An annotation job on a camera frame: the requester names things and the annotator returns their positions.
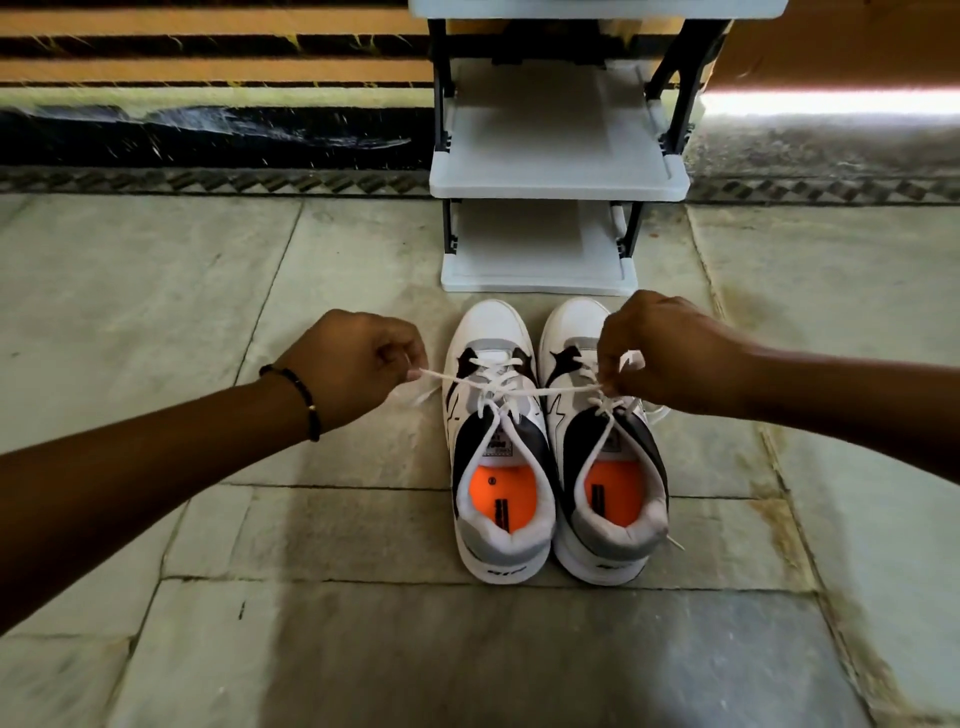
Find person's left hand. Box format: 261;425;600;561
274;309;430;434

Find person's right hand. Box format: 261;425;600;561
597;289;759;418

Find white shoelace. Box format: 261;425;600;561
567;357;686;552
395;349;648;456

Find person's right forearm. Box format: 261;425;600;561
738;343;960;487

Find person's left forearm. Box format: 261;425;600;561
0;364;322;637

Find white black sneaker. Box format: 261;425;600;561
441;299;561;587
537;297;672;588

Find white plastic shoe rack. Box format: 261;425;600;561
407;0;790;297

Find black beaded bracelet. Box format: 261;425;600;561
258;363;323;443

